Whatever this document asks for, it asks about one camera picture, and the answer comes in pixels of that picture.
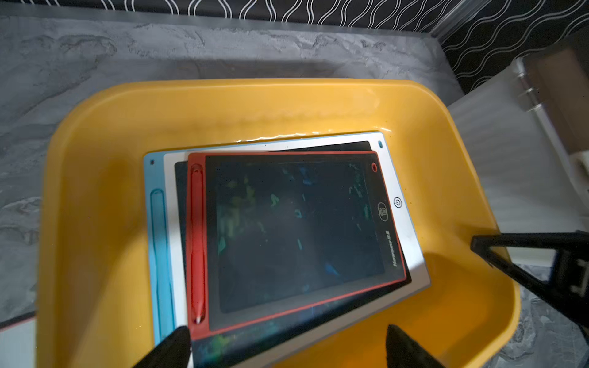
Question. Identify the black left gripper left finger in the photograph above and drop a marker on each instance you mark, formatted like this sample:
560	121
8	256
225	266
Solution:
173	351

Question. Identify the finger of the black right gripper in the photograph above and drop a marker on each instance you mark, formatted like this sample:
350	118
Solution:
553	266

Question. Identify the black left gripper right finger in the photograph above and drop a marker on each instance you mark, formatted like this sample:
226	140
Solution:
404	352

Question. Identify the yellow plastic storage tray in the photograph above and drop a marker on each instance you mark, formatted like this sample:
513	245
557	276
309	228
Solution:
94	307

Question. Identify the white toolbox brown lid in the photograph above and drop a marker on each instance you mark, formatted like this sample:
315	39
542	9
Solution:
526	132

